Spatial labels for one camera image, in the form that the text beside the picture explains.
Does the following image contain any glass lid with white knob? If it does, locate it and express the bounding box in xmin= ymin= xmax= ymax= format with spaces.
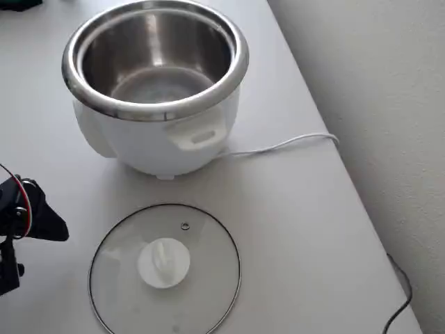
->
xmin=88 ymin=203 xmax=242 ymax=334

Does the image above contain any dark green object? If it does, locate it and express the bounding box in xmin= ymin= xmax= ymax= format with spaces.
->
xmin=0 ymin=0 xmax=45 ymax=12

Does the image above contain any stainless steel inner pot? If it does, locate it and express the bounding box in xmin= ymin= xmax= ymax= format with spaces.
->
xmin=75 ymin=7 xmax=236 ymax=105

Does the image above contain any red wire on gripper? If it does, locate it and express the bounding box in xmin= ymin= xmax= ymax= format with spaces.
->
xmin=0 ymin=162 xmax=33 ymax=238

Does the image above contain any white power cord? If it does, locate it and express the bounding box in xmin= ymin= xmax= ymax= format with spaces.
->
xmin=218 ymin=132 xmax=341 ymax=158

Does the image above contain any thin black cable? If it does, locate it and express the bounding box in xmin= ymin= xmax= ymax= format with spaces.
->
xmin=383 ymin=253 xmax=414 ymax=334

